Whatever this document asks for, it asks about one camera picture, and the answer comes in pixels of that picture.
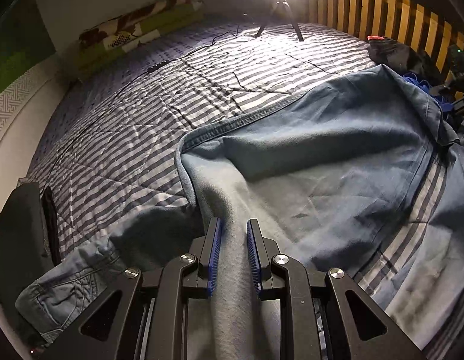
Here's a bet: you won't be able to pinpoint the blue denim jeans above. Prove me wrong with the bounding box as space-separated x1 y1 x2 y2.
16 66 464 359

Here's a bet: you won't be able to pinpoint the blue cloth item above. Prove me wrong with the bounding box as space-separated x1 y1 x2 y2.
403 72 454 115

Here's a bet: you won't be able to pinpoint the black clothing pile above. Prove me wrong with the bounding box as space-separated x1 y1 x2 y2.
368 36 443 86

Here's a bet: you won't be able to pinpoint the folded dark grey garment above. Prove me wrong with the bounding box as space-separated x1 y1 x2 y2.
0 182 61 336

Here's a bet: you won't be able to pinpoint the striped blue white bedsheet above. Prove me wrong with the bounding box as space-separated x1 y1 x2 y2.
25 20 464 360

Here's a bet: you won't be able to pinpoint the green floral folded blanket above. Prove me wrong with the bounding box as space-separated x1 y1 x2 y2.
61 0 203 81

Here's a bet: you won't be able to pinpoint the wooden slatted bed rail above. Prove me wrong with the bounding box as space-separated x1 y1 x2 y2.
307 0 464 77

